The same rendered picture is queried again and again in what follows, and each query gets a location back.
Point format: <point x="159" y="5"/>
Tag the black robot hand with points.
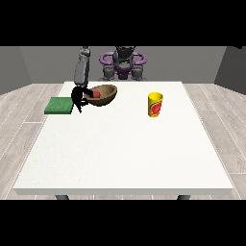
<point x="78" y="96"/>

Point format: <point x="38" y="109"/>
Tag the brown wooden bowl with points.
<point x="105" y="94"/>

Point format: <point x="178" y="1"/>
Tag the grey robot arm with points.
<point x="82" y="68"/>

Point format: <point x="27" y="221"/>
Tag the small red ball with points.
<point x="96" y="94"/>

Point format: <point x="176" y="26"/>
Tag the green square pad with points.
<point x="59" y="105"/>

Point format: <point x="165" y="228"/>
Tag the yellow cup with melon print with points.
<point x="155" y="105"/>

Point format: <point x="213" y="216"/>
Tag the grey robot trunk purple rings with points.
<point x="122" y="65"/>

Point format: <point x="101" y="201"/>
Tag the dark table leg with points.
<point x="62" y="197"/>
<point x="183" y="197"/>

